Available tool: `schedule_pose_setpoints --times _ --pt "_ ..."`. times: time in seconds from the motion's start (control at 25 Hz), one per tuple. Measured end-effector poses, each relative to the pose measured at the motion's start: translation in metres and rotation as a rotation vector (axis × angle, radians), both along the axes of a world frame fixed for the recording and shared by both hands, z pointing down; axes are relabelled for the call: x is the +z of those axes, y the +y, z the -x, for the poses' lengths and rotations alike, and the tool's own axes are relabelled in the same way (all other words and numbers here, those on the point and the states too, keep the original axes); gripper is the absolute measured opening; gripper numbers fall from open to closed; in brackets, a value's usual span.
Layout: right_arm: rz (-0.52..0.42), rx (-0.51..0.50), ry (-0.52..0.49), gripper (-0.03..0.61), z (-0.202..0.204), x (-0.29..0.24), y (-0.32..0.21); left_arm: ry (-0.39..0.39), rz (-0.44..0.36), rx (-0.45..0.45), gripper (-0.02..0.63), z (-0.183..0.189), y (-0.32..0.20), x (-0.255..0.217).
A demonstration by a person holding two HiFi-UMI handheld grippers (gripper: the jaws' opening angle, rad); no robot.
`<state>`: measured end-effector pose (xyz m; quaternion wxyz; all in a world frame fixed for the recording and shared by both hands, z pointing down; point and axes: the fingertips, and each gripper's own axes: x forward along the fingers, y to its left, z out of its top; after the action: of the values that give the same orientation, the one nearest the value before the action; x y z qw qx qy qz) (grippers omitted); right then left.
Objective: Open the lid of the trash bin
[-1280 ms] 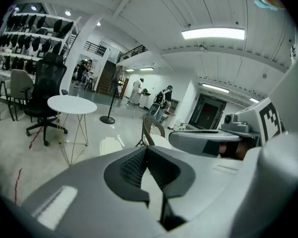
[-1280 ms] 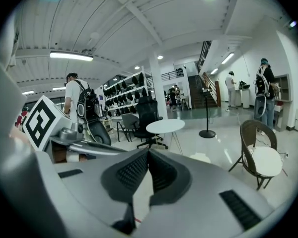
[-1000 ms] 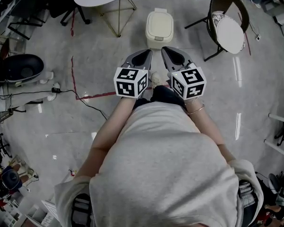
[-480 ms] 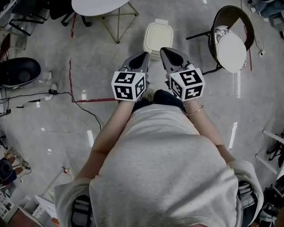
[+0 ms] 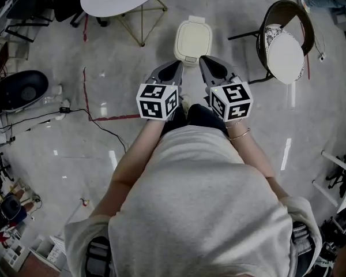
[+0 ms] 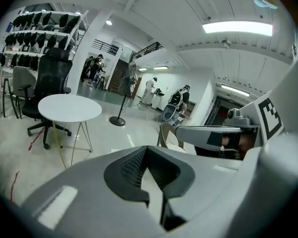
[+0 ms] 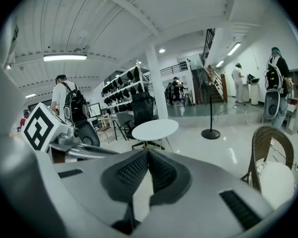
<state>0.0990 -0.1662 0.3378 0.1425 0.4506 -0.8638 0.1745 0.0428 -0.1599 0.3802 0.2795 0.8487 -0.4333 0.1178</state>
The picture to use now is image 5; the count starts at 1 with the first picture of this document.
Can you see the black metal frame chair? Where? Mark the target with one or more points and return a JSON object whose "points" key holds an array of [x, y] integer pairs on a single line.
{"points": [[29, 1]]}

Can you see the small red white bottle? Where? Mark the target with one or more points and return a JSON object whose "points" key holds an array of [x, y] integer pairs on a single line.
{"points": [[86, 202]]}

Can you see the black power adapter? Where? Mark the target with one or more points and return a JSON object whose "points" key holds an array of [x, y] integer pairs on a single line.
{"points": [[64, 109]]}

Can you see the red floor tape line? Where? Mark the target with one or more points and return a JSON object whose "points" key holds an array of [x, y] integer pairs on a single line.
{"points": [[115, 117]]}

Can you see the cream pedal trash bin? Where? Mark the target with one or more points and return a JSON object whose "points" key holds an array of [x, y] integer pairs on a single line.
{"points": [[193, 40]]}

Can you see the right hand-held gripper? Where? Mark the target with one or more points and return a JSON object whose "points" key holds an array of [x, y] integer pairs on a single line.
{"points": [[233, 101]]}

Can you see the person's left forearm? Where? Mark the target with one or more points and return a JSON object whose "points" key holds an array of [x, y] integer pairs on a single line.
{"points": [[138, 149]]}

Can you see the black office chair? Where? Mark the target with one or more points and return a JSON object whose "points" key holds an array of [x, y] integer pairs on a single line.
{"points": [[69, 7]]}

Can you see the person's right forearm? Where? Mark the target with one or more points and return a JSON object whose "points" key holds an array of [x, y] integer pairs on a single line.
{"points": [[251, 151]]}

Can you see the black equipment pile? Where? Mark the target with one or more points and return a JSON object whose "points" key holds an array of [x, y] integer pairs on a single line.
{"points": [[334, 241]]}

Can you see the white power socket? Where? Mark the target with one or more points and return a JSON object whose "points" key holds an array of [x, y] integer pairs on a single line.
{"points": [[322, 58]]}

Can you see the person's grey shirt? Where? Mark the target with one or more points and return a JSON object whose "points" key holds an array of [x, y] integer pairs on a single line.
{"points": [[202, 212]]}

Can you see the person's dark trousers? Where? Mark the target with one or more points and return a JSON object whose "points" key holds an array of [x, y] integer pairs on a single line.
{"points": [[202, 117]]}

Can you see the white table frame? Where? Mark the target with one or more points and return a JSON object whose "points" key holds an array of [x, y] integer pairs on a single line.
{"points": [[334, 157]]}

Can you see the black oval seat shell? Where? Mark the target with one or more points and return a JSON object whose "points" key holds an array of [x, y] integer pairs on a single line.
{"points": [[20, 88]]}

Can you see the dark chair with white seat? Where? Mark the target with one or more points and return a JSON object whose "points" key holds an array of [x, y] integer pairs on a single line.
{"points": [[285, 56]]}

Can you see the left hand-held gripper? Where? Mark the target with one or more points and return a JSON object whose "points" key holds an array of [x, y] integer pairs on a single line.
{"points": [[155, 102]]}

